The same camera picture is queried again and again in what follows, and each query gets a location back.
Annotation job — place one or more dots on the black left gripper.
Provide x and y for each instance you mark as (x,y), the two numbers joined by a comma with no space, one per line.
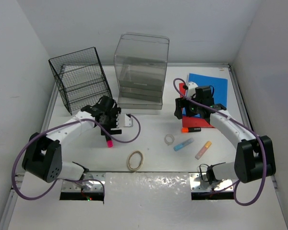
(114,112)

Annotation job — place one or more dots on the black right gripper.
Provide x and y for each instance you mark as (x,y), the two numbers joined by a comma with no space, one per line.
(180,102)

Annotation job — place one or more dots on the pink black highlighter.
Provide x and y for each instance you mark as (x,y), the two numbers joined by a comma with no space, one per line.
(109,141)

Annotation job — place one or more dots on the orange black highlighter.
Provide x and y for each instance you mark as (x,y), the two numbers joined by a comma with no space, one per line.
(190,129)

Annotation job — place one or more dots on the beige masking tape roll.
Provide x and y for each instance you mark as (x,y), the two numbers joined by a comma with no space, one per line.
(135,161)

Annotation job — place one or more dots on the blue glue stick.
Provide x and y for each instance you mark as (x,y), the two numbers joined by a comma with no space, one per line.
(183,144)

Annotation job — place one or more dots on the clear plastic drawer organizer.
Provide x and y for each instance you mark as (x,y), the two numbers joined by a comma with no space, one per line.
(140,63)

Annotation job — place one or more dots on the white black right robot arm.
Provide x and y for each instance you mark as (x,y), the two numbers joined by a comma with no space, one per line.
(254,154)

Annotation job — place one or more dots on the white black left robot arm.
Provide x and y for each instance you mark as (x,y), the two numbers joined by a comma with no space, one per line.
(43,157)

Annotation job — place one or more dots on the red folder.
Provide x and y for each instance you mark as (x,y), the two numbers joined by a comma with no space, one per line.
(192,121)

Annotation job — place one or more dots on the clear tape roll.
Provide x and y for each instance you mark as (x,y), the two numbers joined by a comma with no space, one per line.
(169,139)

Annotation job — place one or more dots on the blue folder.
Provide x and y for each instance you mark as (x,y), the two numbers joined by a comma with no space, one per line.
(220,86)

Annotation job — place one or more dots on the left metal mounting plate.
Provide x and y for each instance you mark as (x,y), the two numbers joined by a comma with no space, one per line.
(93,184)

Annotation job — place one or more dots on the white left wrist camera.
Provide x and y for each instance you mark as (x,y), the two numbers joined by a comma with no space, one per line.
(124,120)

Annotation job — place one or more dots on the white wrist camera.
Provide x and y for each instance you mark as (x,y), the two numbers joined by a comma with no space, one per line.
(191,89)
(124,120)

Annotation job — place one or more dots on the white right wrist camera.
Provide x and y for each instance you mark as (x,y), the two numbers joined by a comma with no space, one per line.
(191,89)

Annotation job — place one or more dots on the black wire mesh shelf rack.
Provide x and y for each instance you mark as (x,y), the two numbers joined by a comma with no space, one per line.
(80,78)

